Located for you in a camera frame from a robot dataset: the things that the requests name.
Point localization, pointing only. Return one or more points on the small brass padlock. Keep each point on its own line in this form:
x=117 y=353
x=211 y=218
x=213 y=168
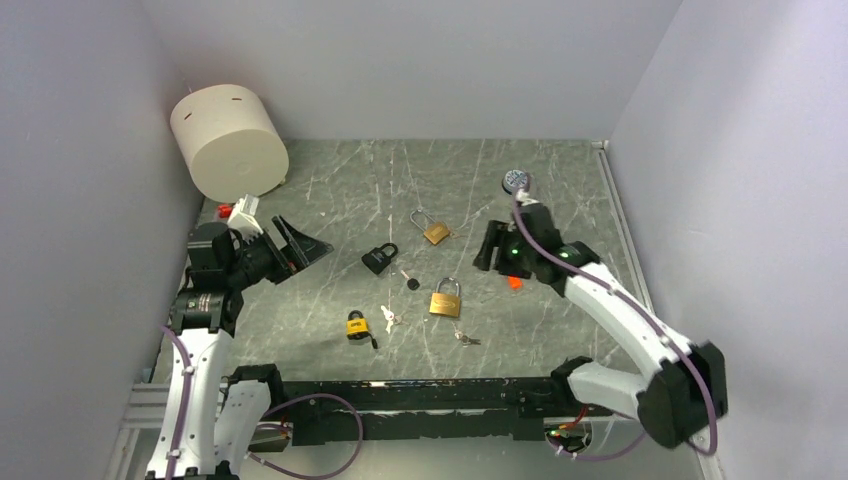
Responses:
x=435 y=232

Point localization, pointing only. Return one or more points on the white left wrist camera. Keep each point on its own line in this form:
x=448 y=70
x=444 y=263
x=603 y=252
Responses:
x=242 y=217

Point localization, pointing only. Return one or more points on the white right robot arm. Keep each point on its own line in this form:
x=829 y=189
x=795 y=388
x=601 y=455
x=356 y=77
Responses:
x=680 y=388

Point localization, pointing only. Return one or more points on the yellow black padlock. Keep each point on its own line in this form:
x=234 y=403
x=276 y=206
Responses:
x=358 y=330

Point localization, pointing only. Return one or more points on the small silver keys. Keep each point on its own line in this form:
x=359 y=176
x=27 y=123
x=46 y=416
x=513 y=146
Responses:
x=465 y=340

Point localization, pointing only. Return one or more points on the silver key pair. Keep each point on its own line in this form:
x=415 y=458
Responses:
x=392 y=320

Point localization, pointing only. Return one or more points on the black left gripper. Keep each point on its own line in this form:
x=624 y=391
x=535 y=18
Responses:
x=300 y=249

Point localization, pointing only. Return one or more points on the large brass padlock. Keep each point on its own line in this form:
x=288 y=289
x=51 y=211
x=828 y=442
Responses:
x=445 y=300

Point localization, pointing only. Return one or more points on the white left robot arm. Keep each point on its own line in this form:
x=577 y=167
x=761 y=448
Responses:
x=209 y=418

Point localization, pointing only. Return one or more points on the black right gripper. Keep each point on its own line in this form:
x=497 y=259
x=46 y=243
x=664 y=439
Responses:
x=498 y=235

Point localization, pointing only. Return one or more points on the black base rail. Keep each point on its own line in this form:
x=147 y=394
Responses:
x=521 y=408

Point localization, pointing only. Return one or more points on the cream cylindrical container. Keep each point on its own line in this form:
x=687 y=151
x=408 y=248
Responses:
x=229 y=143

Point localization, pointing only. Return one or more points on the orange black marker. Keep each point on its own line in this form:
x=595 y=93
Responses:
x=515 y=283

